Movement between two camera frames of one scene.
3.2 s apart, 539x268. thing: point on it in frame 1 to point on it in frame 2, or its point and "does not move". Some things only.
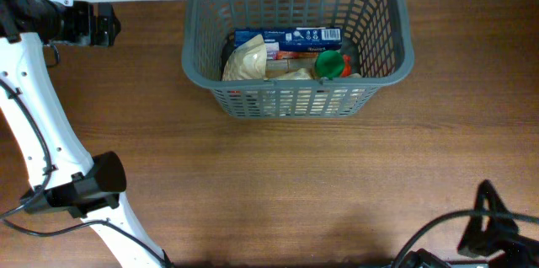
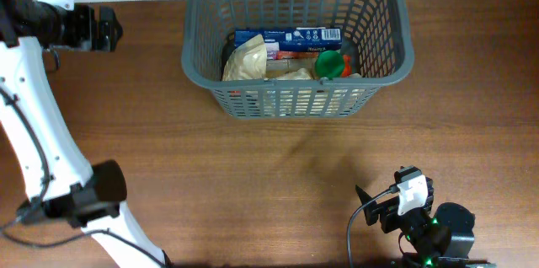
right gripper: x=502 y=232 to x=389 y=210
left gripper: x=87 y=32 does not move
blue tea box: x=295 y=40 does not move
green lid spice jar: x=329 y=64 does not move
